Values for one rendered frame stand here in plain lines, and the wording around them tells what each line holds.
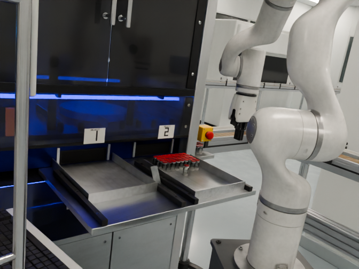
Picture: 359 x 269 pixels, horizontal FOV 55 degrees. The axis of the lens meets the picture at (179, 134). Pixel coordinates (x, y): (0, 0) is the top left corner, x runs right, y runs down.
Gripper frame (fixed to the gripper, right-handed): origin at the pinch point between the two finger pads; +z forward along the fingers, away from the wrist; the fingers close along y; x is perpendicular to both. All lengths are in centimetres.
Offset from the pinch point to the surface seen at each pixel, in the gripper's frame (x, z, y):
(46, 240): -6, 30, 67
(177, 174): -19.1, 22.1, 11.0
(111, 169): -32, 22, 34
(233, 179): -3.5, 20.1, -5.6
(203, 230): -90, 110, -86
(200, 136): -35.4, 11.8, -14.3
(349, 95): -30, -12, -143
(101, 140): -35, 10, 38
